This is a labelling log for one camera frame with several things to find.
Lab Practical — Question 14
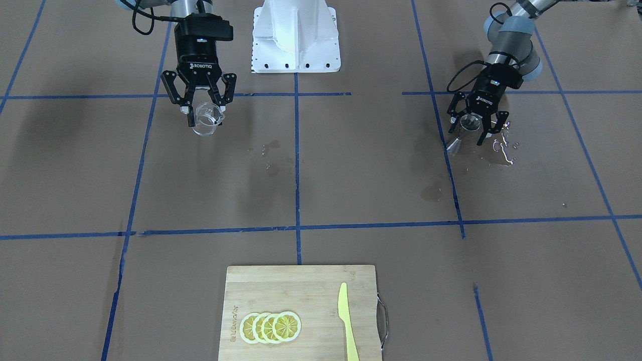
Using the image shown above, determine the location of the steel jigger measuring cup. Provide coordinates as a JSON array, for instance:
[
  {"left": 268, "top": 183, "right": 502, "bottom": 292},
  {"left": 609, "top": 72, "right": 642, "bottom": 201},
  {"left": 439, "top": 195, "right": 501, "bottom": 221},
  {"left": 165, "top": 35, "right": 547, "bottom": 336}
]
[{"left": 446, "top": 114, "right": 482, "bottom": 154}]

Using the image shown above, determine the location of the yellow plastic knife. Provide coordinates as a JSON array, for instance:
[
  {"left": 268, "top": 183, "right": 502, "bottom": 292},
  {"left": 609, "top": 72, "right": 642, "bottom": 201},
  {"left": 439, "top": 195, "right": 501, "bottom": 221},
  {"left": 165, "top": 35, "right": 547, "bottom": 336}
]
[{"left": 338, "top": 282, "right": 359, "bottom": 360}]

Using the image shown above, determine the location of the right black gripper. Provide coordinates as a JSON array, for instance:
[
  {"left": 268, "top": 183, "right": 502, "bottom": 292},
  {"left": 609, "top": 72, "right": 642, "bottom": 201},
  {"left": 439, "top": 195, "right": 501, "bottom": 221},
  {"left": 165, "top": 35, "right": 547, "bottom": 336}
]
[{"left": 161, "top": 37, "right": 237, "bottom": 128}]

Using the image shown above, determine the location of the clear glass cup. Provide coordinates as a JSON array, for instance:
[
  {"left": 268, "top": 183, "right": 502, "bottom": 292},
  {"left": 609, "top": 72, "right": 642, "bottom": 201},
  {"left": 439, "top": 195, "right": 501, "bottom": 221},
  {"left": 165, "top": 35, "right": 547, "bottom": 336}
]
[{"left": 193, "top": 102, "right": 226, "bottom": 137}]

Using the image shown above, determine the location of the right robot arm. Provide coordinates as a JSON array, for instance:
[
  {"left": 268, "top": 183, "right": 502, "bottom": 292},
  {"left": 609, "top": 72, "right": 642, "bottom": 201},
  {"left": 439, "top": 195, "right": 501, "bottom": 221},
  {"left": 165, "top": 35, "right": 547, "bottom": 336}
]
[{"left": 115, "top": 1, "right": 238, "bottom": 129}]

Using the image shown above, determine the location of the wooden cutting board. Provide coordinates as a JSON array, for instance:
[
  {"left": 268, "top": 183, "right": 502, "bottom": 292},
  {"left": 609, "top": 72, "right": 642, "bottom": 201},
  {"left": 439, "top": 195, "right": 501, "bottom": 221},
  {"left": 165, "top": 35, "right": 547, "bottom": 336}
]
[{"left": 218, "top": 265, "right": 383, "bottom": 360}]

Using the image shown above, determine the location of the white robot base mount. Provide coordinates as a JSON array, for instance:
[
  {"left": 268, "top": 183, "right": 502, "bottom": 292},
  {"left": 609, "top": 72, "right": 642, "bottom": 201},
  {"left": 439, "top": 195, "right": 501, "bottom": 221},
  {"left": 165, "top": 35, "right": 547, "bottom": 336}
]
[{"left": 251, "top": 1, "right": 342, "bottom": 74}]

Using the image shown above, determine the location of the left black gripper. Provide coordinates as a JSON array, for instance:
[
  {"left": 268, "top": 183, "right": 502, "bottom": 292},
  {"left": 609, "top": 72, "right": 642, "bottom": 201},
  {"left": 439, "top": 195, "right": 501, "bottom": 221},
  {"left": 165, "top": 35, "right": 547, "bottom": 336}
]
[{"left": 447, "top": 65, "right": 510, "bottom": 146}]

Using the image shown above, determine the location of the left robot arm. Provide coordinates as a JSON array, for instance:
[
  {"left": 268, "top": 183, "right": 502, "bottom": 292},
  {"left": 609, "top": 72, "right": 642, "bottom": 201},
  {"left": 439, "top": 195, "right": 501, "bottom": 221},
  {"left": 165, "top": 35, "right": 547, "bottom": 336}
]
[{"left": 446, "top": 1, "right": 558, "bottom": 153}]

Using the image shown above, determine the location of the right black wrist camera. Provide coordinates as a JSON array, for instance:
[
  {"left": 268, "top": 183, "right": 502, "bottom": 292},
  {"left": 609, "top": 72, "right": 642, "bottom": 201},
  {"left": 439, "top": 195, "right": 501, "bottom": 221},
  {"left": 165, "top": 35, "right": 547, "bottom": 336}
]
[{"left": 174, "top": 13, "right": 234, "bottom": 42}]

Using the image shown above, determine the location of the back lemon slice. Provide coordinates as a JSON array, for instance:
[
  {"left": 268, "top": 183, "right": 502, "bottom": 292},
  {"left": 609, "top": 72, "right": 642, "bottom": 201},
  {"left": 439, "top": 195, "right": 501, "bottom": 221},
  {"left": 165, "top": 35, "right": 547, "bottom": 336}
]
[{"left": 272, "top": 311, "right": 302, "bottom": 342}]

